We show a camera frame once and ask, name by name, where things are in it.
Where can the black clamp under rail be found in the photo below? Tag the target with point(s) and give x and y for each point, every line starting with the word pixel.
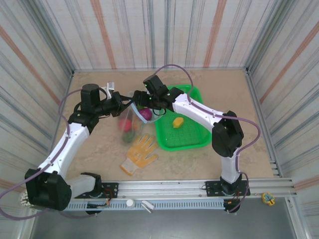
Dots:
pixel 231 206
pixel 93 211

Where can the orange fruit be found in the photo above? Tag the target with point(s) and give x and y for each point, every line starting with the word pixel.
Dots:
pixel 136 125

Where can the aluminium side rail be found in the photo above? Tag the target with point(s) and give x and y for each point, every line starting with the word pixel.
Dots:
pixel 252 87

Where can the bright red fruit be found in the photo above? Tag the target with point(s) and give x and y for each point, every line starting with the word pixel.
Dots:
pixel 125 125

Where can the green avocado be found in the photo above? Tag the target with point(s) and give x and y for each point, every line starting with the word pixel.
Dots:
pixel 128 138

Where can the yellow white work glove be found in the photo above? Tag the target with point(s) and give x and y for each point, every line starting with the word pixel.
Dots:
pixel 139 152

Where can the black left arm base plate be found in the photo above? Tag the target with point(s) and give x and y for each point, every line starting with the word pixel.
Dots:
pixel 111 188

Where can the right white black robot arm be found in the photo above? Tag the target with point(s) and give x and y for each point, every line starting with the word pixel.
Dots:
pixel 199 109

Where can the yellow tree toy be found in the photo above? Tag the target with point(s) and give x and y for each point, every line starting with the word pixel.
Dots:
pixel 268 199

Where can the white round cap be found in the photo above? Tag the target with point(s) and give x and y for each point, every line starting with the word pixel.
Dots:
pixel 130 203

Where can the white plastic clip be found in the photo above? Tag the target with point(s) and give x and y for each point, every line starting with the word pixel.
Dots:
pixel 147 205

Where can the clear zip-top bag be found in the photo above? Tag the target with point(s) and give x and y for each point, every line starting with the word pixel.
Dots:
pixel 129 117

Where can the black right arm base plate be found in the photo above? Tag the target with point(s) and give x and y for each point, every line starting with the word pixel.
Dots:
pixel 213 188

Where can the green plastic mesh basket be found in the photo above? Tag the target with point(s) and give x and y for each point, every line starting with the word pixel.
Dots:
pixel 184 139

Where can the yellow fruit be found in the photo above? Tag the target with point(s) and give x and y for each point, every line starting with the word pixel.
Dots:
pixel 178 122

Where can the white stick bundle in tube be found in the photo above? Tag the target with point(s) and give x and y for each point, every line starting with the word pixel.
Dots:
pixel 23 199

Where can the aluminium front rail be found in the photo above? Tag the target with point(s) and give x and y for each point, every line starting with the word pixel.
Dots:
pixel 162 189

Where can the purple onion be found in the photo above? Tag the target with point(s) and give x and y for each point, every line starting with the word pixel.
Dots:
pixel 145 114

